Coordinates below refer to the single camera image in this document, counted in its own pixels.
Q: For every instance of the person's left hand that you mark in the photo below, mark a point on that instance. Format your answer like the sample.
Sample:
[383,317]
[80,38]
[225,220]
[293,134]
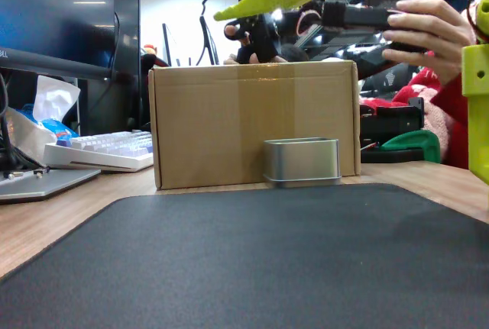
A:
[443,39]

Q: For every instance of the green table clamp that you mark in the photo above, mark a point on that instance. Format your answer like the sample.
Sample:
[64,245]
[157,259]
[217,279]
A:
[416,144]

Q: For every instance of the tissue pack with white tissue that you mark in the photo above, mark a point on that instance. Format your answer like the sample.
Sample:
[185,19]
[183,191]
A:
[42,115]

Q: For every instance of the small black silver connector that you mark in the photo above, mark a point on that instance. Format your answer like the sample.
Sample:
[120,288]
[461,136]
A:
[40,172]
[10,176]

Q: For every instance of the black leader arm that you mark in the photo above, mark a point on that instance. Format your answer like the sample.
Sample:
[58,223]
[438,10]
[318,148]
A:
[355,18]

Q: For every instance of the black leader arm base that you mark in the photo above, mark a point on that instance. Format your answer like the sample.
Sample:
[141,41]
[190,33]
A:
[393,130]

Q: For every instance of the brown cardboard box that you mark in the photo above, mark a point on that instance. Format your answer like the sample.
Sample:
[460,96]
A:
[206,126]

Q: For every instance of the black computer monitor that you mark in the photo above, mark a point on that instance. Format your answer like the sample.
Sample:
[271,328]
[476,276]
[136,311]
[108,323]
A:
[57,16]

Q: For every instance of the person's right hand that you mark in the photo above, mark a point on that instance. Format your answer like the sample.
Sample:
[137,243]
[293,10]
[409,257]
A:
[230,32]

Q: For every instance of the white mechanical keyboard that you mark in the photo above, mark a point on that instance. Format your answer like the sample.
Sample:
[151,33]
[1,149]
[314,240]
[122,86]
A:
[111,149]

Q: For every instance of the black desk mat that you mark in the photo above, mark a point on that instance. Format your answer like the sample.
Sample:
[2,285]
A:
[244,268]

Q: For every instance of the silver metal tin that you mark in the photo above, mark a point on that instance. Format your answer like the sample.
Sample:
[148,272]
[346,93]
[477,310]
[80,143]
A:
[302,161]

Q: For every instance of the silver monitor stand base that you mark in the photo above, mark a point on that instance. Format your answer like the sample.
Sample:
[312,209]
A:
[42,186]

